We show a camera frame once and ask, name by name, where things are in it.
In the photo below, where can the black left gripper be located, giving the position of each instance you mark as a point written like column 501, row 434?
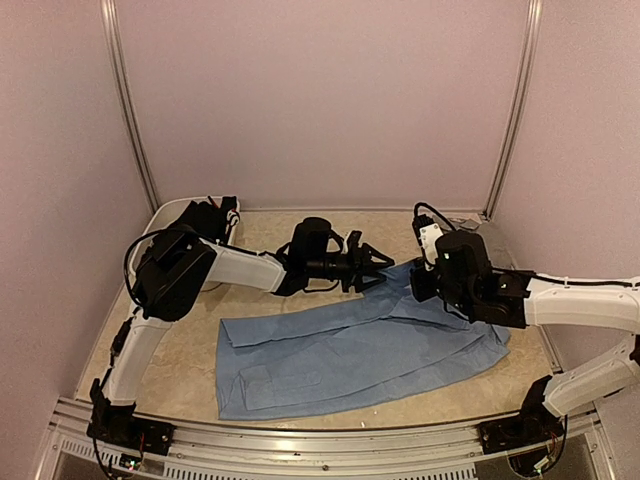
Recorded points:
column 362, row 260

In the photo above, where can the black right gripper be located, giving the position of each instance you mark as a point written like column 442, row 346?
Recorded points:
column 420, row 289

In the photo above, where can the light blue long sleeve shirt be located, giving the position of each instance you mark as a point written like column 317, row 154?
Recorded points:
column 381, row 347

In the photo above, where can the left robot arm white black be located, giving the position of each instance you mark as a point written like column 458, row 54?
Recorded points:
column 165, row 287

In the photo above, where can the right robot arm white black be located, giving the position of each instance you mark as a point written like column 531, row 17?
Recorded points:
column 457, row 270

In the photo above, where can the folded grey button shirt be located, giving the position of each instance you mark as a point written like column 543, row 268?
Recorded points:
column 495, row 241

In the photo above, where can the black garment in basket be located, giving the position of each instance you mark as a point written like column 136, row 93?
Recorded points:
column 206, row 219

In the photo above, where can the white plastic laundry basket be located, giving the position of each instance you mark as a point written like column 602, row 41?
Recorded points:
column 170, row 211

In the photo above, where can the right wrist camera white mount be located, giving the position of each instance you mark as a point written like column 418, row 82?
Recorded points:
column 427, row 231

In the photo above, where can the right aluminium corner post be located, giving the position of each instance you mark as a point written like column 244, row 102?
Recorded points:
column 517, row 106

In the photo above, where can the aluminium corner post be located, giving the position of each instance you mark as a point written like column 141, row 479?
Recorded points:
column 110, row 21
column 517, row 106

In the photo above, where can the front aluminium frame rail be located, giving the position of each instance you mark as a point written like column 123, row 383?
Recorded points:
column 429, row 436

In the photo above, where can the left aluminium corner post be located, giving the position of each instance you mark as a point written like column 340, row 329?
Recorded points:
column 110, row 21

